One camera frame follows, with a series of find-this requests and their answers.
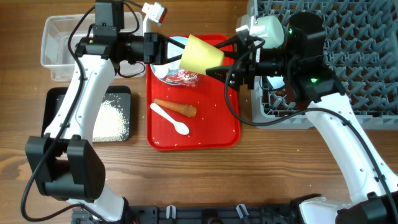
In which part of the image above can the red snack wrapper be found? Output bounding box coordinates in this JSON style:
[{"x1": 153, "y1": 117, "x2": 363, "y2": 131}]
[{"x1": 165, "y1": 70, "x2": 200, "y2": 87}]

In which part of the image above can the black waste tray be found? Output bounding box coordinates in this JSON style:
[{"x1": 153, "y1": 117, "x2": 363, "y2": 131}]
[{"x1": 41, "y1": 86, "x2": 132, "y2": 142}]

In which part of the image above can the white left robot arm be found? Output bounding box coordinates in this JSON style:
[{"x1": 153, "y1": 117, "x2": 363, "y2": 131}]
[{"x1": 25, "y1": 1, "x2": 225, "y2": 223}]

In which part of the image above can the yellow plastic cup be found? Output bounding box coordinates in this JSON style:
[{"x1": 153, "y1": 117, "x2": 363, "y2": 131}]
[{"x1": 179, "y1": 35, "x2": 224, "y2": 75}]

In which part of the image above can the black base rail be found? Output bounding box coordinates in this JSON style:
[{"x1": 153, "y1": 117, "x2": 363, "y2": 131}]
[{"x1": 71, "y1": 203, "x2": 346, "y2": 224}]

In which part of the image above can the orange carrot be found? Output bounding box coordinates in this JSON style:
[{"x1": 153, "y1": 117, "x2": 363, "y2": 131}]
[{"x1": 154, "y1": 99, "x2": 197, "y2": 117}]

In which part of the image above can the mint green bowl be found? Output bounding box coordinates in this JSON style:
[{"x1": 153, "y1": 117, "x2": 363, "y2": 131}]
[{"x1": 254, "y1": 16, "x2": 284, "y2": 49}]

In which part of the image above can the light blue plate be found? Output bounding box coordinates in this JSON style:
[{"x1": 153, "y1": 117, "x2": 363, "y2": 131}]
[{"x1": 150, "y1": 42, "x2": 184, "y2": 85}]

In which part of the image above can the white plastic spoon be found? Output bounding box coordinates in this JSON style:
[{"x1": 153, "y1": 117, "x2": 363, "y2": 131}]
[{"x1": 150, "y1": 103, "x2": 190, "y2": 135}]

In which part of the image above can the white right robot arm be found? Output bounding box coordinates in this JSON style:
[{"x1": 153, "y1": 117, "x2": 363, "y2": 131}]
[{"x1": 206, "y1": 12, "x2": 397, "y2": 223}]

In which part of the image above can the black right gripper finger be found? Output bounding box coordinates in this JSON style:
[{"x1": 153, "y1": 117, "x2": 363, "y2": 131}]
[
  {"x1": 205, "y1": 65, "x2": 231, "y2": 83},
  {"x1": 216, "y1": 35, "x2": 248, "y2": 59}
]

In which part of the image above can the grey dishwasher rack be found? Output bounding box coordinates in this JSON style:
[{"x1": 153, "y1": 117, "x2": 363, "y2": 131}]
[{"x1": 247, "y1": 0, "x2": 397, "y2": 129}]

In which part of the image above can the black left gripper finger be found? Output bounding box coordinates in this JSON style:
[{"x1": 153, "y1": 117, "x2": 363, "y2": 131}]
[
  {"x1": 162, "y1": 35, "x2": 185, "y2": 50},
  {"x1": 161, "y1": 54, "x2": 182, "y2": 65}
]

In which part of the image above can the clear plastic bin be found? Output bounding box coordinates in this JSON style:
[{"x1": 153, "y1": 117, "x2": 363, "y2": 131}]
[{"x1": 40, "y1": 12, "x2": 150, "y2": 82}]

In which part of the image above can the red plastic tray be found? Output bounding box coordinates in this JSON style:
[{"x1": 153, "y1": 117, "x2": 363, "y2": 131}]
[{"x1": 146, "y1": 65, "x2": 241, "y2": 151}]

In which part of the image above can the light blue rice bowl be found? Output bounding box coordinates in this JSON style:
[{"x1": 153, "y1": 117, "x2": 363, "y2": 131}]
[{"x1": 267, "y1": 76, "x2": 285, "y2": 90}]

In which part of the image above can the white rice pile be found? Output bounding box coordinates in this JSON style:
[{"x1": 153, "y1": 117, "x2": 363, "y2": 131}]
[{"x1": 93, "y1": 100, "x2": 128, "y2": 142}]

